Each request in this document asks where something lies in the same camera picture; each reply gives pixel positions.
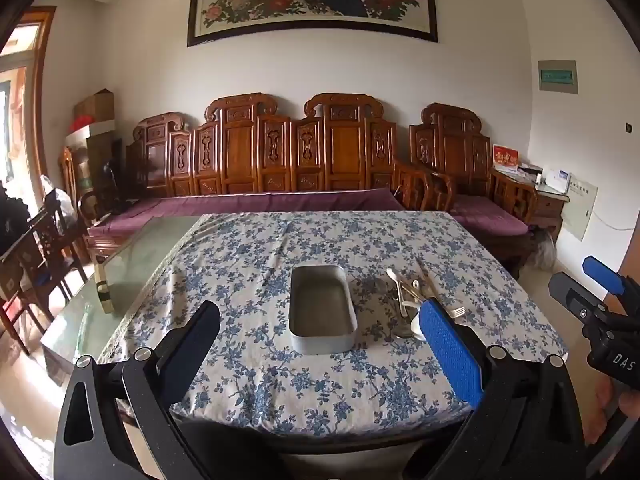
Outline framed flower painting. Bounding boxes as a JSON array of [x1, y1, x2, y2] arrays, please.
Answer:
[[187, 0, 439, 47]]

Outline grey wall electrical box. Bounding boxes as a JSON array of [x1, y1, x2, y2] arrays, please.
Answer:
[[537, 60, 578, 95]]

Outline white wall panel door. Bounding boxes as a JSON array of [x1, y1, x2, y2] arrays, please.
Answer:
[[560, 180, 598, 242]]

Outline white flat box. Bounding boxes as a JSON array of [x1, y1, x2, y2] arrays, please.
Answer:
[[65, 121, 118, 142]]

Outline white wall cable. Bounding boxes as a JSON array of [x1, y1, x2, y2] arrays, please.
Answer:
[[592, 210, 636, 233]]

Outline long purple seat cushion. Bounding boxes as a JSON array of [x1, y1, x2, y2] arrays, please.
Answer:
[[87, 187, 406, 246]]

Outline white plastic bag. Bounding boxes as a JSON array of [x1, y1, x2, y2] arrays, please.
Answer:
[[42, 175, 78, 221]]

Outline tall wooden chair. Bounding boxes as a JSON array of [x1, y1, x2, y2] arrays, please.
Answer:
[[57, 147, 81, 203]]

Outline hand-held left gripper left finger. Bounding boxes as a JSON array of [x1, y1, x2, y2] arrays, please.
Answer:
[[52, 301, 222, 480]]

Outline wooden door frame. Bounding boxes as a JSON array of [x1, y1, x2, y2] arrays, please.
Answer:
[[22, 6, 58, 196]]

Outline wooden dining chair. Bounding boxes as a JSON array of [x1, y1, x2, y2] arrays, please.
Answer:
[[27, 192, 96, 311], [0, 250, 56, 356]]

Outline carved wooden armchair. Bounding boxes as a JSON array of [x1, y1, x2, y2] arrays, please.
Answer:
[[409, 102, 538, 281]]

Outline brown cardboard box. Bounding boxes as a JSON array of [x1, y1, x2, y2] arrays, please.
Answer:
[[74, 89, 116, 121]]

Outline wooden side table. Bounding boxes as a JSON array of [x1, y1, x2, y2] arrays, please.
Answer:
[[492, 167, 571, 246]]

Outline blue floral tablecloth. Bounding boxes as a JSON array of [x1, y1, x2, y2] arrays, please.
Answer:
[[97, 210, 568, 436]]

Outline metal spoon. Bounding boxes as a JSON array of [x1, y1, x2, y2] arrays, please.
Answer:
[[385, 267, 416, 339]]

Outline fluffy grey duster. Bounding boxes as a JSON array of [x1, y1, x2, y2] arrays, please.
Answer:
[[530, 227, 558, 268]]

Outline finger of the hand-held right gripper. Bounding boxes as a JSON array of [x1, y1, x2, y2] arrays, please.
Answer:
[[548, 271, 617, 328], [582, 255, 640, 297]]

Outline brown chopstick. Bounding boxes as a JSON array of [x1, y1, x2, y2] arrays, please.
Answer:
[[414, 256, 443, 306]]

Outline long carved wooden sofa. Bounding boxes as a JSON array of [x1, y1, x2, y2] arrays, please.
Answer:
[[85, 92, 435, 261]]

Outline red gift box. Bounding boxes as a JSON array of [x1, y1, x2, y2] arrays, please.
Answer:
[[492, 145, 519, 171]]

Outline person's right hand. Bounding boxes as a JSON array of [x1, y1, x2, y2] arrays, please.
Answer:
[[582, 374, 633, 447]]

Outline dark rock ornament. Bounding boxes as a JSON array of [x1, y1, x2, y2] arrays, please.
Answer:
[[0, 182, 32, 256]]

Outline rectangular metal tin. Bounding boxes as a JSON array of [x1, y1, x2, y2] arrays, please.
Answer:
[[289, 265, 358, 355]]

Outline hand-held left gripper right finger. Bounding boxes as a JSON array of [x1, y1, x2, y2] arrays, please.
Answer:
[[417, 297, 589, 480]]

